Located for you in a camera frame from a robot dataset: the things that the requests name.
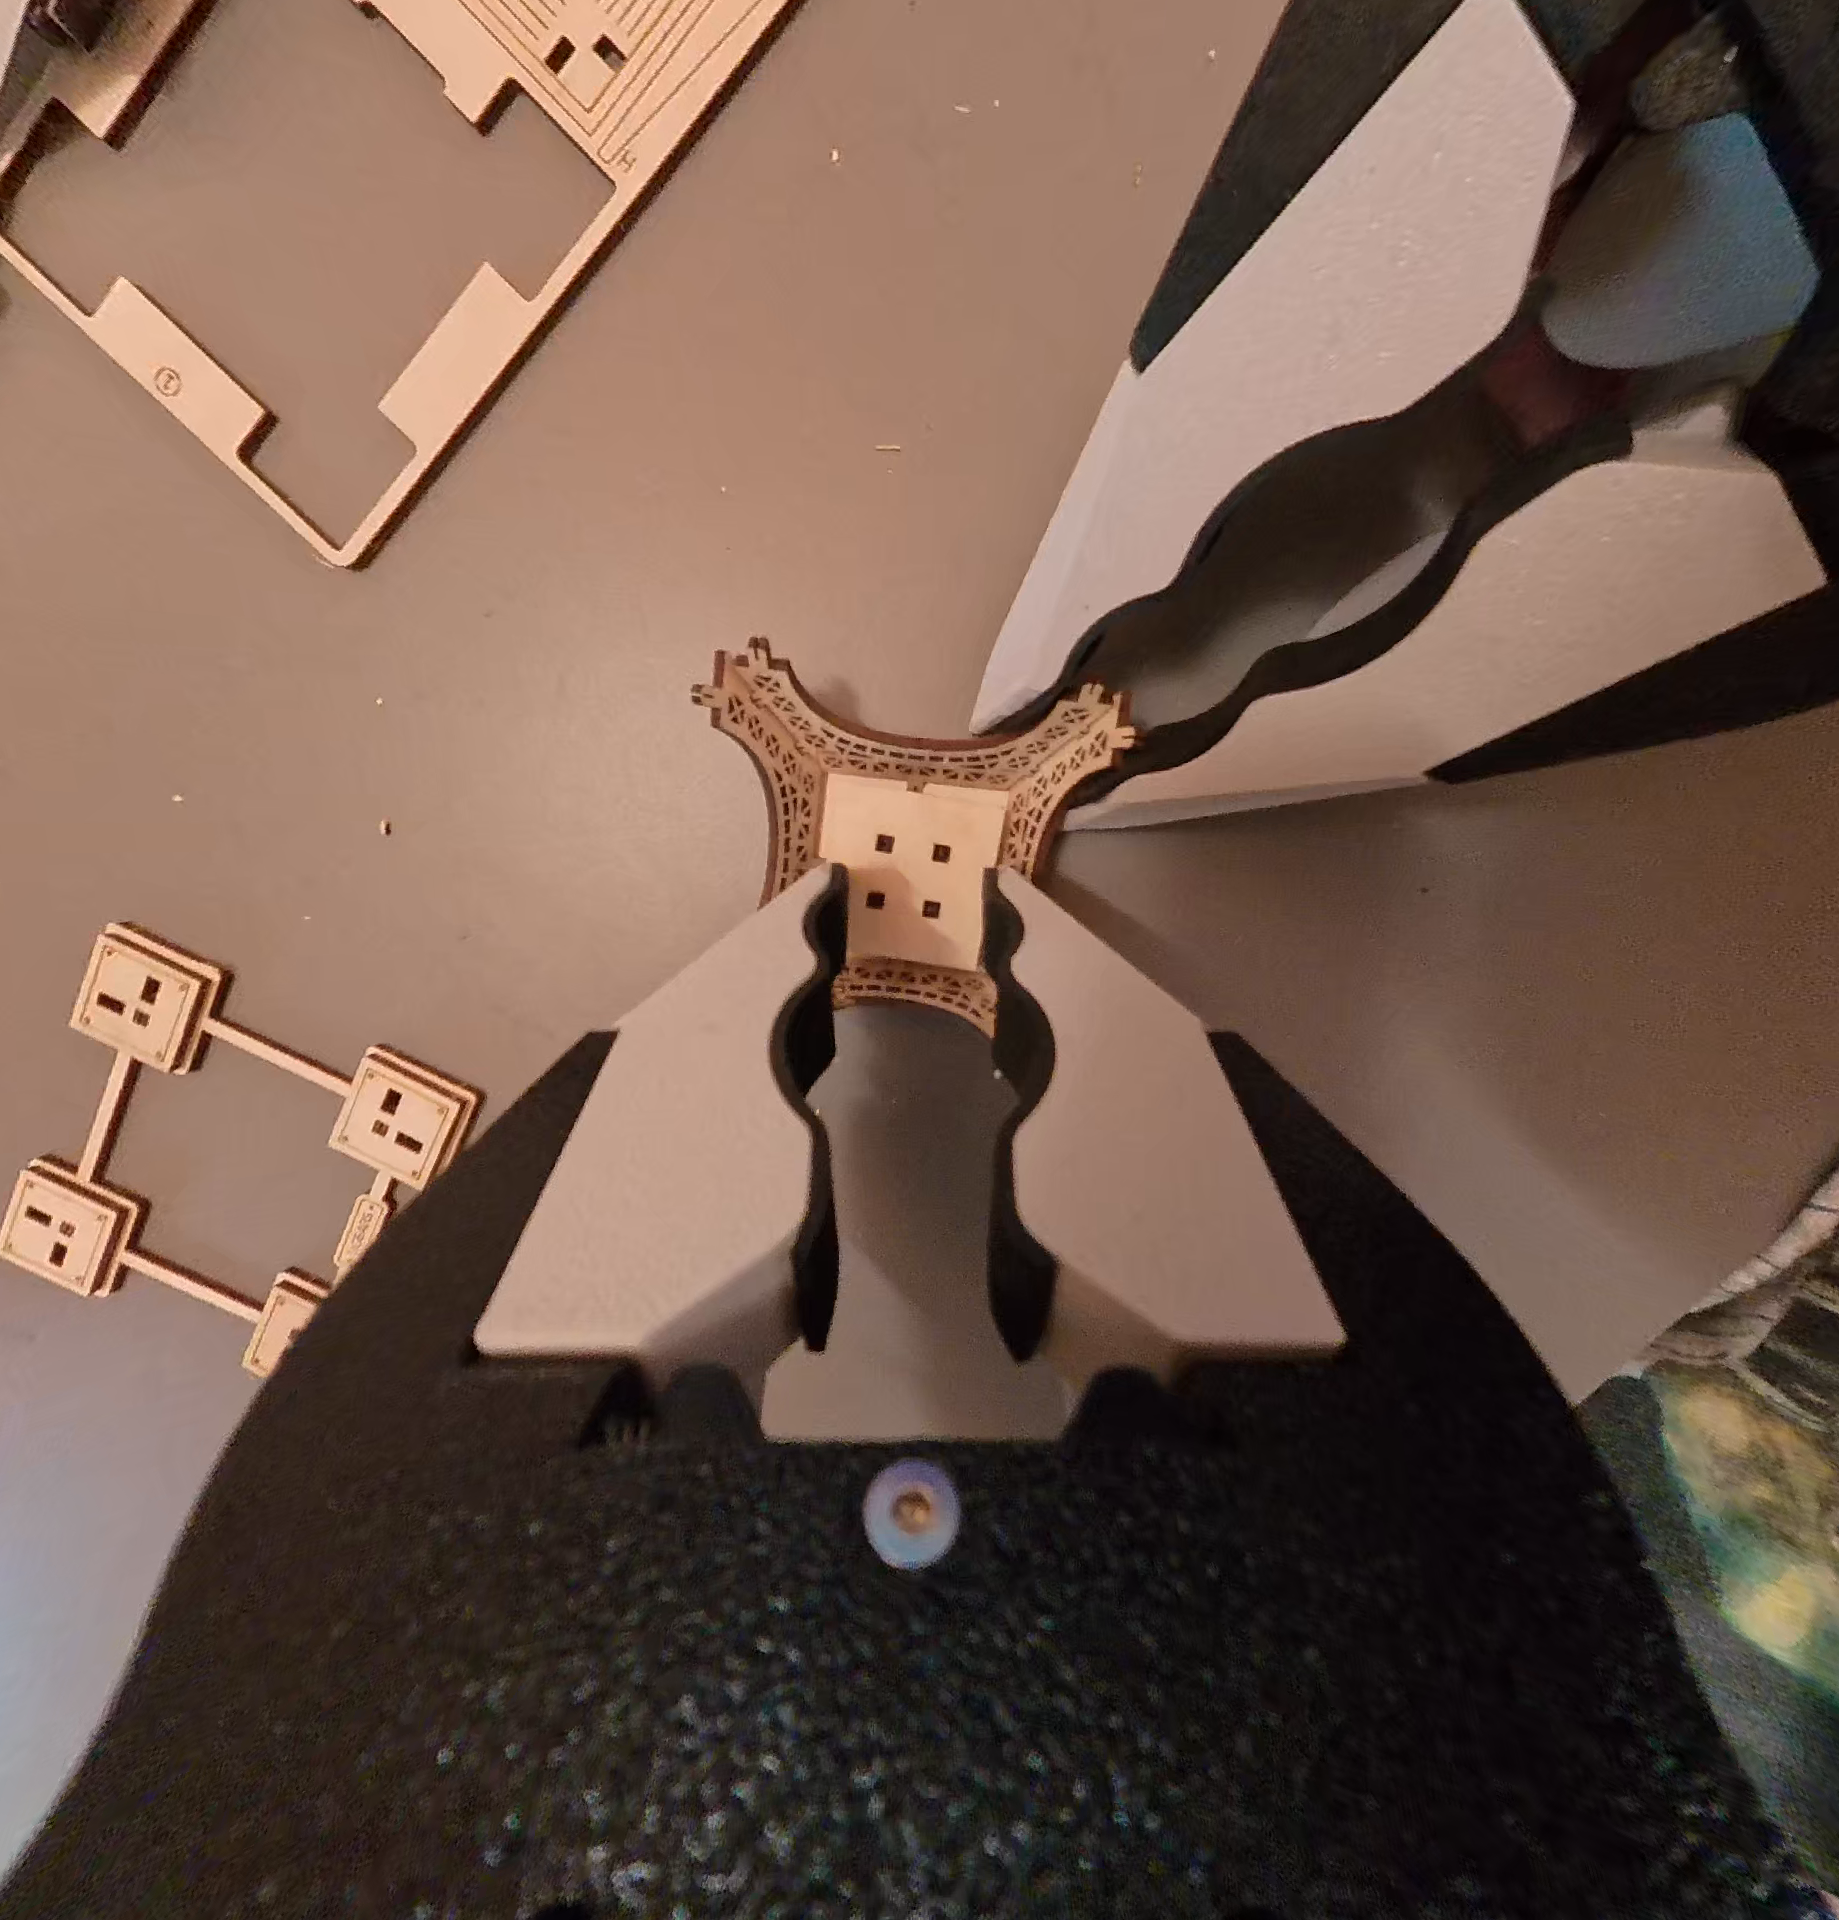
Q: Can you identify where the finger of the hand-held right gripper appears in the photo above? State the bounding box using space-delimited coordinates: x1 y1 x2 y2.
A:
1064 416 1830 834
969 0 1580 736

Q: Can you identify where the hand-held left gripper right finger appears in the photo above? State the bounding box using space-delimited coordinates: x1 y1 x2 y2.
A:
986 871 1351 1394

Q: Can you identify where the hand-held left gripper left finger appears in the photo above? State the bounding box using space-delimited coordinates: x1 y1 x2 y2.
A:
471 869 847 1394

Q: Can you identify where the wooden lattice tower base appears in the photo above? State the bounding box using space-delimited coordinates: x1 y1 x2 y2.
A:
691 635 1138 1041

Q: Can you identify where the printed cloth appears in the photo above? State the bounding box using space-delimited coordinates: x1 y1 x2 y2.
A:
1580 1124 1839 1920

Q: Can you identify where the wooden sheet with large cutout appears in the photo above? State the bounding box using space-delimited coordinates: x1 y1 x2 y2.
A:
0 0 808 572

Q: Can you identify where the wooden four-pad square frame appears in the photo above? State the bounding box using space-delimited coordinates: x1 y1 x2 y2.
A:
0 922 484 1380

